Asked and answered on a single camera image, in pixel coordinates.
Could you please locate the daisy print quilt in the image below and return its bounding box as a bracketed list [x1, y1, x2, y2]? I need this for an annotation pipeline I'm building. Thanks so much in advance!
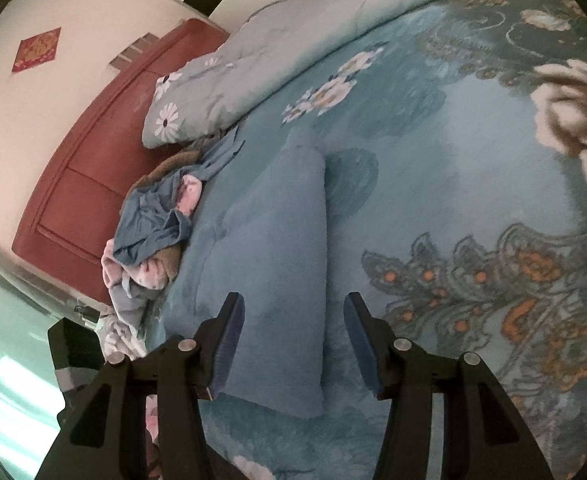
[140, 0, 544, 150]

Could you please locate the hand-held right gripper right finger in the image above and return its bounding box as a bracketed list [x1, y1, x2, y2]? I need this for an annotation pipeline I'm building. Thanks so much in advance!
[343, 291, 554, 480]

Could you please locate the teal fleece garment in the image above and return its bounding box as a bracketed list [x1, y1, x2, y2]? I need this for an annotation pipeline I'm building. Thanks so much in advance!
[166, 144, 330, 420]

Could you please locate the brown fleece garment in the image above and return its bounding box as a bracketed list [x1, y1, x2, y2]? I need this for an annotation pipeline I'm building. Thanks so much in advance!
[126, 149, 201, 281]

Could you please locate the red headboard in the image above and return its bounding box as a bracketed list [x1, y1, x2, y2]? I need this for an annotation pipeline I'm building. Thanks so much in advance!
[12, 17, 231, 308]

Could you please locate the steel blue thin garment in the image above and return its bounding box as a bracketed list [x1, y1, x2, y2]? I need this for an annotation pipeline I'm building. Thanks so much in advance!
[112, 127, 246, 267]

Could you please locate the pink fleece garment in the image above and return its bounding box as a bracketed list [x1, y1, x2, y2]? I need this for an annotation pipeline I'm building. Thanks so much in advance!
[100, 175, 204, 291]

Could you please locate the light blue garment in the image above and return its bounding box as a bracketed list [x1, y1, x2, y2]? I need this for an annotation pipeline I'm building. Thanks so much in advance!
[107, 267, 161, 333]

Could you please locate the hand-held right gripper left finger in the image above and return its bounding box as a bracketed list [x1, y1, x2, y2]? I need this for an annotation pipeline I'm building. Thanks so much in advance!
[36, 291, 246, 480]

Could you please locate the red diamond wall decoration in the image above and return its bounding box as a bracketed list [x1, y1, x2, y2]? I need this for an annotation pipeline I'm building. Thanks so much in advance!
[12, 26, 62, 73]

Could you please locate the grey slatted panel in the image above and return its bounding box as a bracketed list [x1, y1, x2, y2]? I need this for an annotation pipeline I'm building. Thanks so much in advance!
[109, 32, 160, 70]

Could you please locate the blue patterned plush blanket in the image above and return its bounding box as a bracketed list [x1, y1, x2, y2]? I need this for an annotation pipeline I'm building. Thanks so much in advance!
[143, 0, 587, 480]

